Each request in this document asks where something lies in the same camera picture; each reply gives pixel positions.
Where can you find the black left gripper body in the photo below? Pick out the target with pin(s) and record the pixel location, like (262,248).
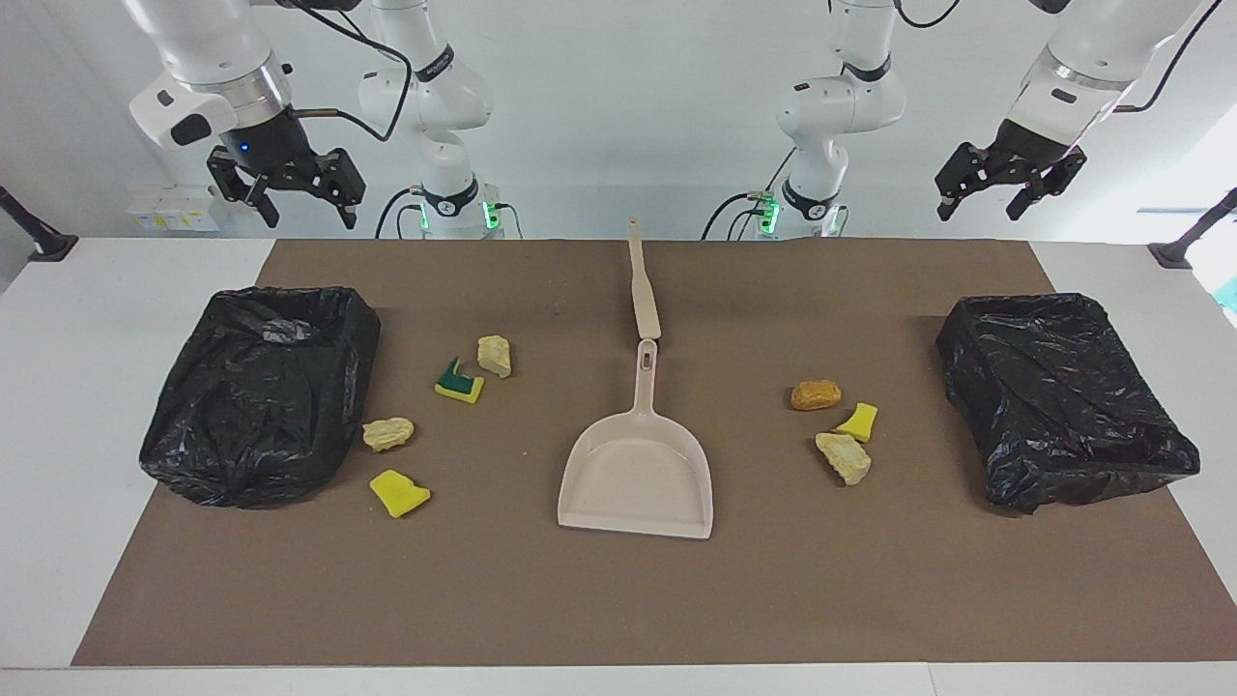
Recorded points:
(1026,150)

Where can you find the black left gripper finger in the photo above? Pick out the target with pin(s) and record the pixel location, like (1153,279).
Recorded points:
(962,174)
(1058,179)

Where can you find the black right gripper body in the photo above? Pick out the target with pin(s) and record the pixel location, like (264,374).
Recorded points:
(275,150)

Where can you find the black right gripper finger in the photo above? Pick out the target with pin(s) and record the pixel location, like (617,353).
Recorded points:
(343,179)
(232,179)

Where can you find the pale beige bread chunk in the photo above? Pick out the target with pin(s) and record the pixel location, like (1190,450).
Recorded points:
(495,356)

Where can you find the yellow and green sponge piece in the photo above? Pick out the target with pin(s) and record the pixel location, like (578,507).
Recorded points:
(462,390)

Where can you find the tan ridged pastry piece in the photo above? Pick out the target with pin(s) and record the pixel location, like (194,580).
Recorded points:
(387,434)

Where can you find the brown potato-shaped bread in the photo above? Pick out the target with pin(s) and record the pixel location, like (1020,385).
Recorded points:
(815,395)

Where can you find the small yellow sponge piece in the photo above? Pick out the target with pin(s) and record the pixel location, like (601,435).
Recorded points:
(860,422)

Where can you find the tan layered pastry chunk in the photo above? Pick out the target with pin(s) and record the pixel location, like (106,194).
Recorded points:
(846,457)

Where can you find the large yellow sponge piece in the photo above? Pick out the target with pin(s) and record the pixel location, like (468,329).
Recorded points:
(396,495)

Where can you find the beige hand brush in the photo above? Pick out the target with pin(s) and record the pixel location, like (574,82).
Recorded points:
(645,309)

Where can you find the beige plastic dustpan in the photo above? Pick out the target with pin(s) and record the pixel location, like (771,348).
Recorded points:
(633,483)

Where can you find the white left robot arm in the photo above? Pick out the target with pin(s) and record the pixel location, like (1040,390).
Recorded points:
(1092,48)

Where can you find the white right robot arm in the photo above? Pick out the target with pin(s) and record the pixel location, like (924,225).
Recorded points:
(208,39)

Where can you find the black plastic bag bin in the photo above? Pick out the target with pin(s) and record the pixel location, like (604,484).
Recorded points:
(261,406)
(1053,406)

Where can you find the white cardboard box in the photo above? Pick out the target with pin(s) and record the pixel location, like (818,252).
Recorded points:
(188,211)

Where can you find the small white box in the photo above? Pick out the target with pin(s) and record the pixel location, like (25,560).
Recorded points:
(143,216)

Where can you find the brown table mat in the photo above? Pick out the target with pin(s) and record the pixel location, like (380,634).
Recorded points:
(618,599)

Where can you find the black camera stand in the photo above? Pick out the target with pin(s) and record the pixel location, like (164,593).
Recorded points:
(1174,253)
(48,246)

